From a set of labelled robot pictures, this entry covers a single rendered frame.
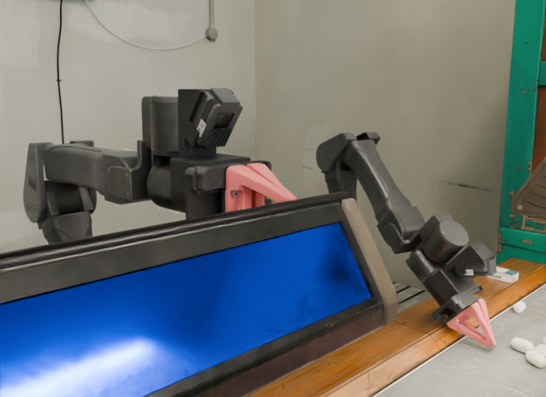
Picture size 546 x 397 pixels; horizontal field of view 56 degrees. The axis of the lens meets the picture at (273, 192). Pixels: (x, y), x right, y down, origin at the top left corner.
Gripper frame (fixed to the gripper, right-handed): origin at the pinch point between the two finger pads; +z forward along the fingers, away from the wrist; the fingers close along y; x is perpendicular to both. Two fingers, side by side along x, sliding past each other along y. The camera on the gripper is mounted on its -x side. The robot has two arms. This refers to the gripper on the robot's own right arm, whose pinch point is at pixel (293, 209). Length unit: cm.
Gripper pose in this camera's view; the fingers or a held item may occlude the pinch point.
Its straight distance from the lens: 45.6
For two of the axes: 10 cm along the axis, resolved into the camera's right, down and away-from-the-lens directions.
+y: 7.0, -1.2, 7.0
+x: -0.1, 9.8, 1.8
